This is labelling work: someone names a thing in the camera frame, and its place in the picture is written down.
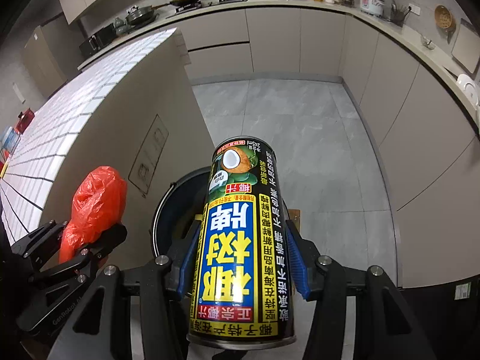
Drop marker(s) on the green ceramic vase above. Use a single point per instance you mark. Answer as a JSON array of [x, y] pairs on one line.
[[118, 23]]

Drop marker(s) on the black lidded wok pot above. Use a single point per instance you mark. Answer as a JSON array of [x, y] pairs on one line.
[[139, 15]]

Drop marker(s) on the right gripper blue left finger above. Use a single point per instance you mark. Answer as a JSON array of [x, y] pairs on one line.
[[186, 260]]

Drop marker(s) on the small yellow sponge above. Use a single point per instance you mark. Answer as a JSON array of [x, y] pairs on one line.
[[4, 168]]

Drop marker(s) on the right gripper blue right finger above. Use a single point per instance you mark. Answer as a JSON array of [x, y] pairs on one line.
[[298, 260]]

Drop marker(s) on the utensil holder with utensils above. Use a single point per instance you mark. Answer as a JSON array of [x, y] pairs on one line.
[[399, 13]]

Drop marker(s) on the white tiled kitchen island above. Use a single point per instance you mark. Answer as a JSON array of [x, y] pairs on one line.
[[133, 110]]

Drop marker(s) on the black microwave oven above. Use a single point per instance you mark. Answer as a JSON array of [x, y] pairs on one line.
[[97, 41]]

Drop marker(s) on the beige refrigerator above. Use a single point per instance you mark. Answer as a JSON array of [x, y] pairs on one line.
[[52, 54]]

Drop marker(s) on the black trash bucket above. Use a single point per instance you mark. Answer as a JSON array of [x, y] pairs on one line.
[[192, 194]]

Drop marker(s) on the lower kitchen counter cabinets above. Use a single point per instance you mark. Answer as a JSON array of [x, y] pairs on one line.
[[422, 126]]

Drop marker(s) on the wooden board under bucket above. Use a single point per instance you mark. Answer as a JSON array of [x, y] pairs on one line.
[[295, 217]]

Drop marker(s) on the black gas stove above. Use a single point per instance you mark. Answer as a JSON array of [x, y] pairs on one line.
[[199, 5]]

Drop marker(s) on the white blue plastic jar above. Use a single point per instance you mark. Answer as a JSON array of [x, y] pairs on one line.
[[10, 140]]

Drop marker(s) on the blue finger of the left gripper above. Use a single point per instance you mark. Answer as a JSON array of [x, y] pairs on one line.
[[99, 250], [43, 242]]

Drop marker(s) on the round bamboo strainer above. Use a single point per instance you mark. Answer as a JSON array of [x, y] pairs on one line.
[[445, 21]]

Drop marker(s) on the red plastic bag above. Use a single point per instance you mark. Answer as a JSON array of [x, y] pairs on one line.
[[97, 205]]

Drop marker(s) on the black yellow coconut juice can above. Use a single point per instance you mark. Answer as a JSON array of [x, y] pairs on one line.
[[242, 290]]

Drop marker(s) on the frying pan with handle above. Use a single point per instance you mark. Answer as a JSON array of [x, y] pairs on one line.
[[176, 3]]

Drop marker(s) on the green ceramic bowl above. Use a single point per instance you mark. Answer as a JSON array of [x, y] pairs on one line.
[[122, 30]]

